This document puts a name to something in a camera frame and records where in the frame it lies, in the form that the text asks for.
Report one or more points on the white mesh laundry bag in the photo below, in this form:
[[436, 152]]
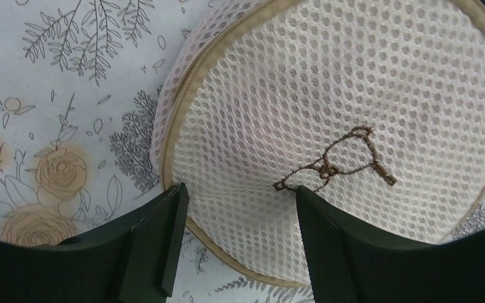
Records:
[[378, 107]]

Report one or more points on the floral tablecloth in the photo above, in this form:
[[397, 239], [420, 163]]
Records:
[[80, 82]]

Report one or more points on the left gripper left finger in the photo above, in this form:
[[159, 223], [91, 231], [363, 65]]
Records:
[[133, 258]]

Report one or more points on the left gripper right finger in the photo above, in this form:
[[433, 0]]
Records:
[[350, 260]]

